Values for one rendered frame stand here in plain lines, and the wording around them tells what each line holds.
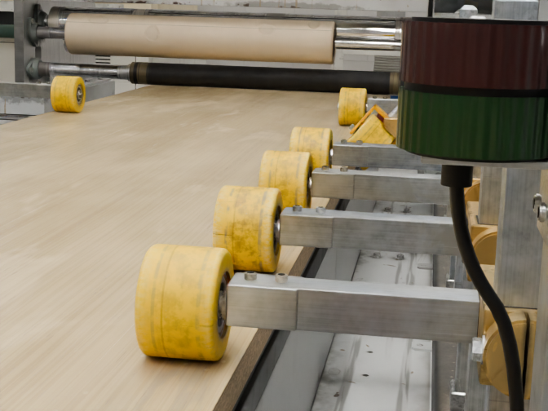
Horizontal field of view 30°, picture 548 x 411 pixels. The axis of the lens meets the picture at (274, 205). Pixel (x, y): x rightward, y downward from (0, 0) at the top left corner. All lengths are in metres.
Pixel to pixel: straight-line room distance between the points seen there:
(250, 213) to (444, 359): 0.51
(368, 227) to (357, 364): 0.65
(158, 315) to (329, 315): 0.12
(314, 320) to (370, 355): 0.91
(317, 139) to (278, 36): 1.57
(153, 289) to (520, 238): 0.24
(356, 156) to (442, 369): 0.32
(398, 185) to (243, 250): 0.30
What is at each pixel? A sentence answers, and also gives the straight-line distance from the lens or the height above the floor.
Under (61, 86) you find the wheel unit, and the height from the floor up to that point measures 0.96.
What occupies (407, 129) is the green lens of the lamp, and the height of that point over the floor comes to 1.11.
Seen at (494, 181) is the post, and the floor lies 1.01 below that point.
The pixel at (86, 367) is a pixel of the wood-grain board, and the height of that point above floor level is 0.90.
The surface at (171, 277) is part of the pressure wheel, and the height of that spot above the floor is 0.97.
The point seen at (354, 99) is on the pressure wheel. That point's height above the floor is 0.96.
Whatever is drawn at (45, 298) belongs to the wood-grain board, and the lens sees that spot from 0.89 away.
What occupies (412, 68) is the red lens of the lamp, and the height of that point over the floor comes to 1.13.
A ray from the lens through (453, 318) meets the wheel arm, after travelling 0.70.
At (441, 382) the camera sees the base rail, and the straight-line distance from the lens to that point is 1.29.
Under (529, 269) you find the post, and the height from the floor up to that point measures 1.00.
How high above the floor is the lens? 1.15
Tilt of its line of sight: 11 degrees down
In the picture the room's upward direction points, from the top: 2 degrees clockwise
